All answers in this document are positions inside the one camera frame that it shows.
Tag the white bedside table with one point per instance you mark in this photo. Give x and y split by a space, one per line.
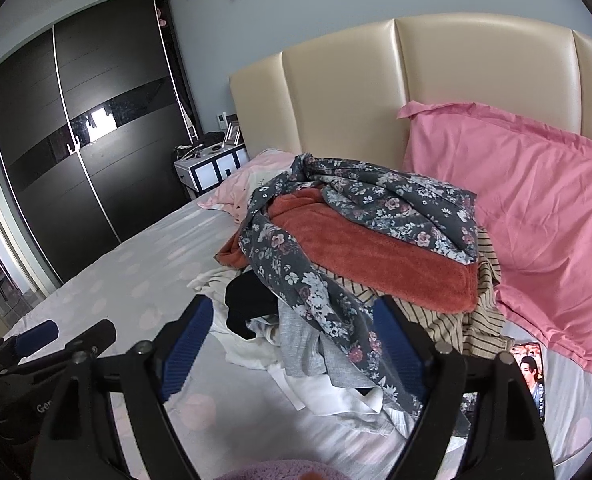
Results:
206 169

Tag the striped beige shirt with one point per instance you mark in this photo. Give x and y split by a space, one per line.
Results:
456 324

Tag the rust red towel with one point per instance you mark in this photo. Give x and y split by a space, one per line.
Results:
326 238

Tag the polka dot bed sheet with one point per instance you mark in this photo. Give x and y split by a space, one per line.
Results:
226 416

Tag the dark floral jeans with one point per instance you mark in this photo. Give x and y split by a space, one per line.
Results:
427 213

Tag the white garment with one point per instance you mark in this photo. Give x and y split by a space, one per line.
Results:
315 393

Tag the black garment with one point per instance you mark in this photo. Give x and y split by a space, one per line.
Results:
247 297

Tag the purple fluffy sleeve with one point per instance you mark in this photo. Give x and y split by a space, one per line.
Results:
283 469

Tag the light pink garment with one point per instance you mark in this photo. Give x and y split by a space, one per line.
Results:
233 194

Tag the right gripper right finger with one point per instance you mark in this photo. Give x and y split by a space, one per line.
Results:
507 439

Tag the cream padded headboard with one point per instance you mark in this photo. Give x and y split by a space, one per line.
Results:
339 95

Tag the photo frame on nightstand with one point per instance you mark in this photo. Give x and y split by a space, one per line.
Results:
233 134

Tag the grey garment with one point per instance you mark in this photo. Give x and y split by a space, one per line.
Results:
306 352

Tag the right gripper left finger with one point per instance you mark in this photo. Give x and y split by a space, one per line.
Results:
79 438

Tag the pink pillow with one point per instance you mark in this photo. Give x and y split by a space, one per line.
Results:
533 184

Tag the black sliding wardrobe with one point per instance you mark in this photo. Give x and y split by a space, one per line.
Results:
91 111

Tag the smartphone showing video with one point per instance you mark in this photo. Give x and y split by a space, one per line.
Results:
528 357

